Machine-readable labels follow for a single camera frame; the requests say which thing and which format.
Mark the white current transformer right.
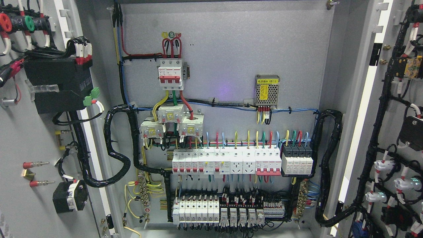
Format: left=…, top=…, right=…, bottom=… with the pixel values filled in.
left=178, top=113, right=204, bottom=138

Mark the red white main breaker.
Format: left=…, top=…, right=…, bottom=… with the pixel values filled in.
left=158, top=58, right=188, bottom=91

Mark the black white surge protector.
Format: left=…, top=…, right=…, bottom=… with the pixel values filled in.
left=281, top=143, right=313, bottom=177

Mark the white lower breaker row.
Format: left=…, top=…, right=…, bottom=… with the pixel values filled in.
left=172, top=194, right=220, bottom=227

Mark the white current transformer left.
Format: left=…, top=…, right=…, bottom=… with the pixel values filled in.
left=139, top=117, right=165, bottom=139

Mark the white socket breaker row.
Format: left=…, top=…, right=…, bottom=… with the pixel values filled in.
left=172, top=146, right=282, bottom=178

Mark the black digital power meter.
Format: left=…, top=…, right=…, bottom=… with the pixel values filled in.
left=23, top=57, right=93, bottom=114

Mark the white current transformer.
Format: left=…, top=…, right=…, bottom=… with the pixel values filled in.
left=178, top=113, right=204, bottom=138
left=158, top=104, right=185, bottom=123
left=139, top=117, right=165, bottom=139

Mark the white rotary selector switch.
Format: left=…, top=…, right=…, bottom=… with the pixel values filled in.
left=53, top=180, right=88, bottom=214

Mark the perforated metal power supply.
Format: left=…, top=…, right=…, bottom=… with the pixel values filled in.
left=254, top=74, right=281, bottom=107

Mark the white current transformer middle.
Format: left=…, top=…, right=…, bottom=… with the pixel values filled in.
left=158, top=104, right=185, bottom=123

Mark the black left cable loom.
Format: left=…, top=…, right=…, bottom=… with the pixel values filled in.
left=71, top=104, right=141, bottom=188

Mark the lower relay terminal row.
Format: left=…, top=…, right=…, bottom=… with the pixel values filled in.
left=219, top=188, right=287, bottom=230

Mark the brass ground terminal bar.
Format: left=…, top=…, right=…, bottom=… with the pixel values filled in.
left=136, top=170, right=151, bottom=213

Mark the black right cable loom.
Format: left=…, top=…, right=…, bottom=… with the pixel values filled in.
left=311, top=110, right=344, bottom=228

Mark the black cable loom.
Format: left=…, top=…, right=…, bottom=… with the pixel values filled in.
left=71, top=104, right=141, bottom=188
left=311, top=110, right=344, bottom=228

